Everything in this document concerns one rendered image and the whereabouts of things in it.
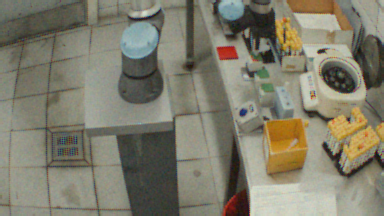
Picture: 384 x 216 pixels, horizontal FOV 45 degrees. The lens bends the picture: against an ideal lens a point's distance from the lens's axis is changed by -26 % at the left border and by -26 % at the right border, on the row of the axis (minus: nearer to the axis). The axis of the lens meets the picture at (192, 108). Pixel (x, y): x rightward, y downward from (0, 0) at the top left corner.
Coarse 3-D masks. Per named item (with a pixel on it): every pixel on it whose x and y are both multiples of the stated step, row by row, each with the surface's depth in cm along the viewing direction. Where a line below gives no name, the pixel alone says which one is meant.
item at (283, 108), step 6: (276, 90) 187; (282, 90) 186; (276, 96) 188; (282, 96) 184; (288, 96) 184; (276, 102) 189; (282, 102) 182; (288, 102) 182; (270, 108) 193; (276, 108) 190; (282, 108) 182; (288, 108) 180; (276, 114) 190; (282, 114) 183; (288, 114) 182
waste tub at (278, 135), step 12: (276, 120) 177; (288, 120) 177; (300, 120) 178; (264, 132) 178; (276, 132) 180; (288, 132) 181; (300, 132) 179; (264, 144) 178; (276, 144) 182; (288, 144) 182; (300, 144) 179; (264, 156) 178; (276, 156) 169; (288, 156) 170; (300, 156) 170; (276, 168) 173; (288, 168) 174; (300, 168) 175
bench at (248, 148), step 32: (192, 0) 304; (192, 32) 321; (192, 64) 339; (224, 64) 209; (256, 96) 198; (320, 128) 187; (256, 160) 179; (320, 160) 177; (224, 192) 238; (352, 192) 165
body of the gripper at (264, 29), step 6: (252, 12) 183; (270, 12) 184; (264, 18) 186; (270, 18) 185; (258, 24) 187; (264, 24) 188; (270, 24) 187; (252, 30) 190; (258, 30) 187; (264, 30) 187; (270, 30) 187; (264, 36) 190; (270, 36) 189
